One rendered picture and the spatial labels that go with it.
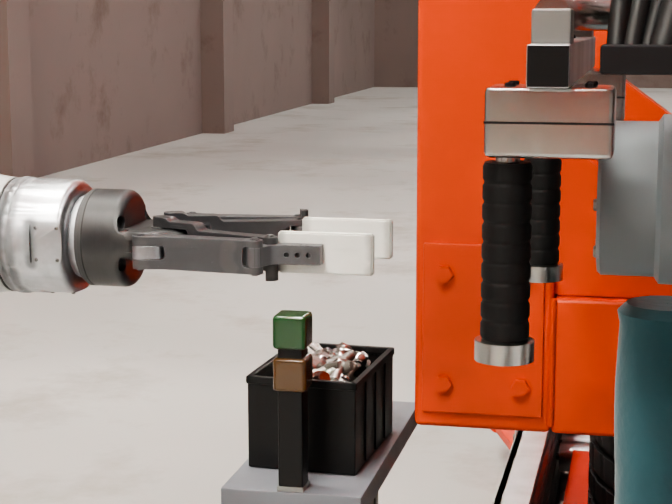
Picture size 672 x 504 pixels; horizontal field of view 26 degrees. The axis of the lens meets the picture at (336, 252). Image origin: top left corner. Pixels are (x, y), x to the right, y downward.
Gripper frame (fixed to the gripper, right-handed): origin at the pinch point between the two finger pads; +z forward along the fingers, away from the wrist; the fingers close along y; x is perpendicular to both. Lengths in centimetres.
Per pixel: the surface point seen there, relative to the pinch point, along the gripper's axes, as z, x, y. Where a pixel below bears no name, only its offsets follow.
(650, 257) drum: 22.3, -2.1, -12.3
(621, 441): 20.3, -21.6, -26.8
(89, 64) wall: -353, -16, -833
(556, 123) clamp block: 15.5, 9.5, 2.4
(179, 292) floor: -145, -83, -394
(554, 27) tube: 15.2, 16.1, 1.6
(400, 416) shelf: -11, -38, -88
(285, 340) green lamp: -18, -20, -53
